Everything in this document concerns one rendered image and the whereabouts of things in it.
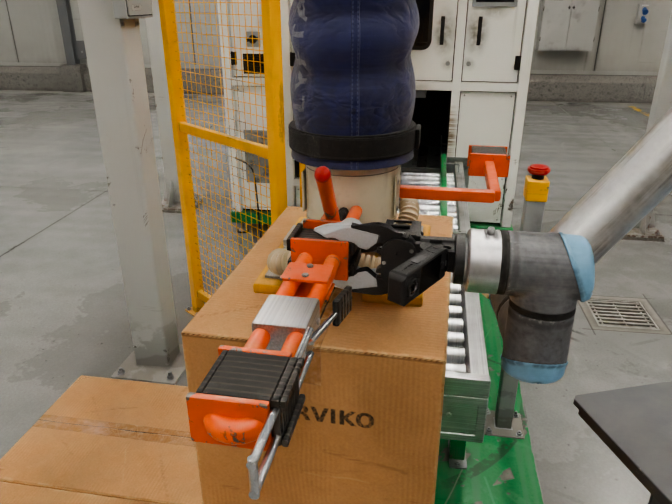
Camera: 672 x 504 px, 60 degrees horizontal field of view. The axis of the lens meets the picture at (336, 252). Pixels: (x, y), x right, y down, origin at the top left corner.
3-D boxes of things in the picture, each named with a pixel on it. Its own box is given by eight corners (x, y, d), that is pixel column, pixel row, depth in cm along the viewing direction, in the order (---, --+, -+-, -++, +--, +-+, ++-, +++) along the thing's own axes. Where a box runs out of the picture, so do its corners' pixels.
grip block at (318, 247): (299, 253, 92) (298, 217, 89) (361, 257, 90) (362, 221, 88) (286, 276, 84) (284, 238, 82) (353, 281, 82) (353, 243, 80)
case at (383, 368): (292, 345, 159) (287, 205, 143) (441, 361, 152) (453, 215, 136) (204, 524, 105) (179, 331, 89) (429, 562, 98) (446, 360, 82)
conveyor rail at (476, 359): (452, 190, 375) (454, 161, 367) (460, 190, 374) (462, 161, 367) (464, 432, 166) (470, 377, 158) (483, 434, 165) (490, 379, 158)
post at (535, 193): (493, 417, 233) (525, 174, 193) (510, 419, 232) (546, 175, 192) (494, 429, 227) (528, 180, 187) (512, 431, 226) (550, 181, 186)
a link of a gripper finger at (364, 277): (326, 279, 91) (383, 268, 89) (319, 297, 86) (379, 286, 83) (320, 262, 90) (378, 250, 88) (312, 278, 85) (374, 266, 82)
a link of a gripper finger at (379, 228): (346, 241, 83) (403, 261, 83) (344, 246, 82) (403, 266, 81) (355, 212, 81) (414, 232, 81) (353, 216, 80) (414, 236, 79)
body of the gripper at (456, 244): (380, 263, 90) (460, 268, 88) (374, 288, 83) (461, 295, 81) (382, 216, 87) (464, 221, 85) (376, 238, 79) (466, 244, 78)
